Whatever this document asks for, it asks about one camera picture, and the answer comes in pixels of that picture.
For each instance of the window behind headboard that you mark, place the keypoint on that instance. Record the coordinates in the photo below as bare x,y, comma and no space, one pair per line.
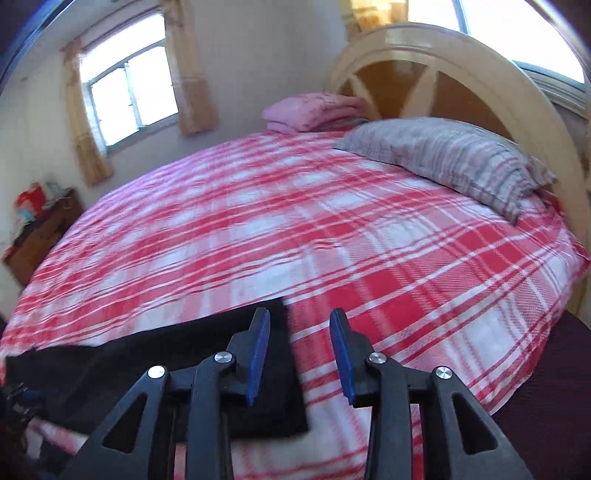
508,27

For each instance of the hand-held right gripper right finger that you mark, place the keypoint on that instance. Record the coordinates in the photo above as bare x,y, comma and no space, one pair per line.
342,360

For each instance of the red gift bag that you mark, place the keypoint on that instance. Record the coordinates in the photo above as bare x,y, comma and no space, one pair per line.
30,198

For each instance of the folded pink blanket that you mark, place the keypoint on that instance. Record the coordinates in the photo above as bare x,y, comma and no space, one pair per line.
309,110

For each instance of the black pants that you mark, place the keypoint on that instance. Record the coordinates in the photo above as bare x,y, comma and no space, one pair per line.
138,355

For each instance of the grey striped pillow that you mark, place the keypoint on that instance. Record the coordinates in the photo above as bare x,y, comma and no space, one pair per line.
443,157

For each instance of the beige curtain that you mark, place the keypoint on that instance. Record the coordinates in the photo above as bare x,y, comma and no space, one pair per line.
189,69
85,134

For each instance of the red plaid bed sheet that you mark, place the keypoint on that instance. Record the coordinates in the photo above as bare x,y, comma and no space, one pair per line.
300,221

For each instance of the window with metal frame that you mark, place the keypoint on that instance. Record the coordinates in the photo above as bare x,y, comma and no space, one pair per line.
134,87

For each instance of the cream wooden headboard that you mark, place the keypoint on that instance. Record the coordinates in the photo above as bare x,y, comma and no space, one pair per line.
480,60

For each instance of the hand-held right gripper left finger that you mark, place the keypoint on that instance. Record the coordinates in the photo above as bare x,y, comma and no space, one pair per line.
258,355

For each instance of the brown wooden dresser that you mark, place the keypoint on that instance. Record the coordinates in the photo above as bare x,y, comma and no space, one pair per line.
39,240

